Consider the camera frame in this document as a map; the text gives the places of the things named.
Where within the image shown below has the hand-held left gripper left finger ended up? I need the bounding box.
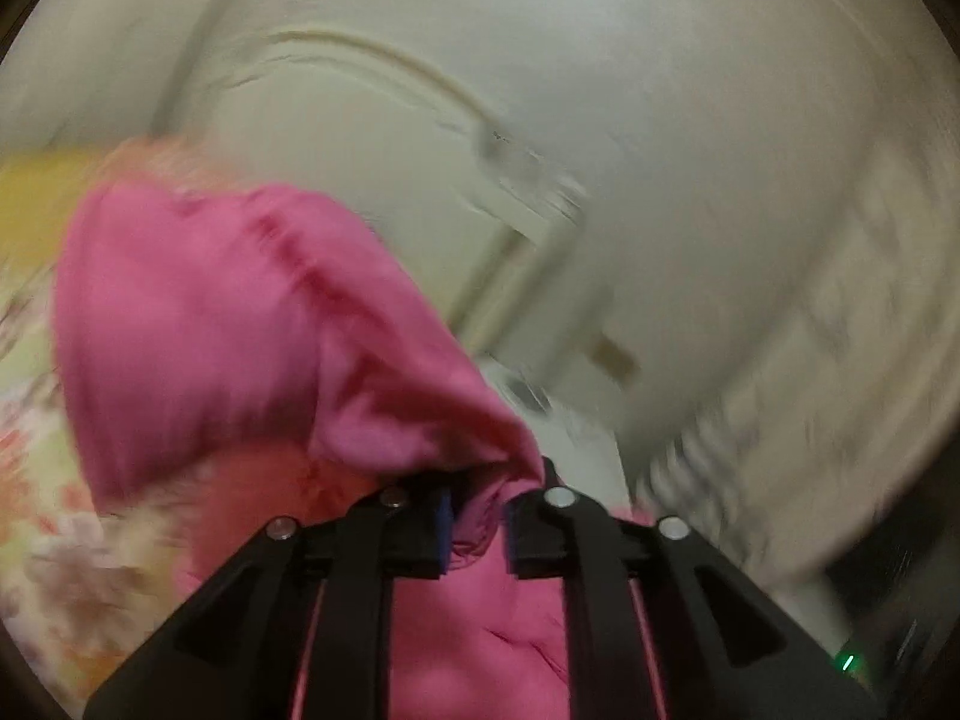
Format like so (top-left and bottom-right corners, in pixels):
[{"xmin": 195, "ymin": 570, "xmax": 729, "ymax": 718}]
[{"xmin": 82, "ymin": 485, "xmax": 455, "ymax": 720}]

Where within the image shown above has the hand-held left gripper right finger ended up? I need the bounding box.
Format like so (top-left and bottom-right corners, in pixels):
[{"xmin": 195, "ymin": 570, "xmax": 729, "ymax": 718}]
[{"xmin": 504, "ymin": 457, "xmax": 883, "ymax": 720}]

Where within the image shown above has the pink garment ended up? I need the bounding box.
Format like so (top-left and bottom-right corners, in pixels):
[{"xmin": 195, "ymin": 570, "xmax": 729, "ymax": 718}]
[{"xmin": 52, "ymin": 184, "xmax": 655, "ymax": 720}]

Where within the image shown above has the striped cloth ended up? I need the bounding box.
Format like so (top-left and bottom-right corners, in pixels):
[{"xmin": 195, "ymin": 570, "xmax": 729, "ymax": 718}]
[{"xmin": 634, "ymin": 412, "xmax": 762, "ymax": 515}]

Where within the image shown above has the cream bed headboard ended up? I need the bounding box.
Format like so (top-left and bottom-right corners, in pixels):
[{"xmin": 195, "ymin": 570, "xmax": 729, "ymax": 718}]
[{"xmin": 150, "ymin": 0, "xmax": 595, "ymax": 365}]

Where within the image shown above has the floral bedsheet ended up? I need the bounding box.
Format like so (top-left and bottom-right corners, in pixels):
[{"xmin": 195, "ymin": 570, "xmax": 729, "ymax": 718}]
[{"xmin": 0, "ymin": 133, "xmax": 230, "ymax": 715}]

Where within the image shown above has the yellow cloth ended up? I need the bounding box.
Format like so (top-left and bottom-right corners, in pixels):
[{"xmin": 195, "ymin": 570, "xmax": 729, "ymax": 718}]
[{"xmin": 0, "ymin": 150, "xmax": 102, "ymax": 275}]

